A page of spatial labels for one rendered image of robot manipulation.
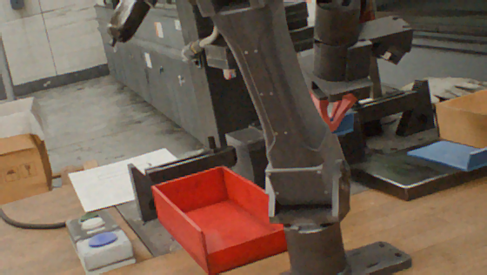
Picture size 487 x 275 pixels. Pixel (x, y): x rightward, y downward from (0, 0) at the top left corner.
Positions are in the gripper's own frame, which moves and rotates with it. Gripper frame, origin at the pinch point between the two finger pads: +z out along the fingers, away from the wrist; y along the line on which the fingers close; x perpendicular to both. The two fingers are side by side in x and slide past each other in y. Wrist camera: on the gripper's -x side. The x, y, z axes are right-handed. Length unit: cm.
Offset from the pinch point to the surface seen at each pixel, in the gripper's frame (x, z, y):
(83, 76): -82, 481, 806
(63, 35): -68, 428, 832
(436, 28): -66, 31, 63
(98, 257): 35.6, 9.4, -2.9
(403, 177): -8.2, 6.9, -7.2
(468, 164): -15.3, 3.4, -11.6
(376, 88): -25.9, 17.7, 28.1
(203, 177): 16.2, 11.9, 9.8
